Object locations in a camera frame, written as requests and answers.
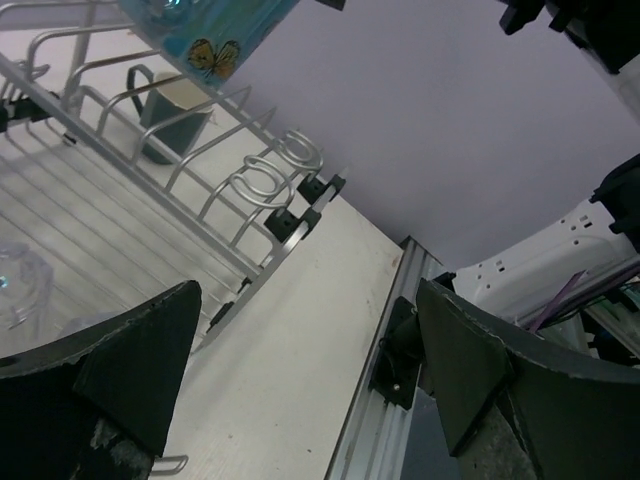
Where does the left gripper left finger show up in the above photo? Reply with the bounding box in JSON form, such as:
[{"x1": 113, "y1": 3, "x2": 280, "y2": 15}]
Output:
[{"x1": 1, "y1": 280, "x2": 202, "y2": 479}]

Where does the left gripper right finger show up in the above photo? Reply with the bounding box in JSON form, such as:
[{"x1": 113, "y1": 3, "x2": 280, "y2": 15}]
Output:
[{"x1": 416, "y1": 281, "x2": 639, "y2": 479}]

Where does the clear glass front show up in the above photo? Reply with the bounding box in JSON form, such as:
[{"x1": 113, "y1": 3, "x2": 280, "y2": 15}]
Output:
[{"x1": 1, "y1": 241, "x2": 54, "y2": 331}]

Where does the grey blue mug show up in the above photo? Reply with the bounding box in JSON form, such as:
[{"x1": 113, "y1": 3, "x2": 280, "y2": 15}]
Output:
[{"x1": 126, "y1": 64, "x2": 213, "y2": 156}]

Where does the light blue ceramic mug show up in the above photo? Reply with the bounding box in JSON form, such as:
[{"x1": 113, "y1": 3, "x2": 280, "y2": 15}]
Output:
[{"x1": 117, "y1": 0, "x2": 297, "y2": 89}]

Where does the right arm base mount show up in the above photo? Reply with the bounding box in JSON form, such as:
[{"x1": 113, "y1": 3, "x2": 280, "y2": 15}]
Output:
[{"x1": 369, "y1": 296, "x2": 425, "y2": 410}]

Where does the silver wire dish rack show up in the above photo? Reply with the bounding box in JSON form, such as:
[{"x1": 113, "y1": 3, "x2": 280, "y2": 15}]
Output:
[{"x1": 0, "y1": 0, "x2": 349, "y2": 474}]

